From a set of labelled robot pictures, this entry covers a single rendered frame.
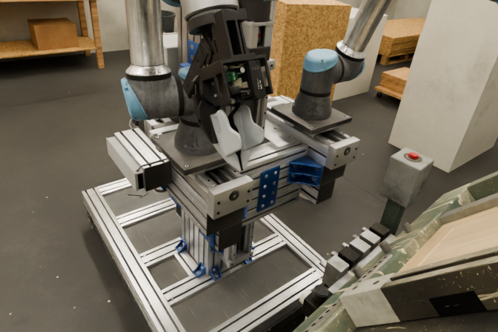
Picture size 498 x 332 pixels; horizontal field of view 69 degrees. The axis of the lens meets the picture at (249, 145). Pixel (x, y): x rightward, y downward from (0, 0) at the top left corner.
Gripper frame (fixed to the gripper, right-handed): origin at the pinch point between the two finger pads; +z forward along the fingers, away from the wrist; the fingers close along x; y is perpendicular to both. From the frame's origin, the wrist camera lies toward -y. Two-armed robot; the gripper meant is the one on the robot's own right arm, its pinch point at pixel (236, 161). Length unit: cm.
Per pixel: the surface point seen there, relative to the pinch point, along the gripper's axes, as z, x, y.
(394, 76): 4, 370, -213
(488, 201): 32, 75, 0
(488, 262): 22.4, 26.8, 20.1
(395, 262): 41, 47, -11
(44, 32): -131, 46, -436
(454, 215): 37, 75, -9
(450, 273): 25.7, 26.4, 14.3
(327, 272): 49, 44, -34
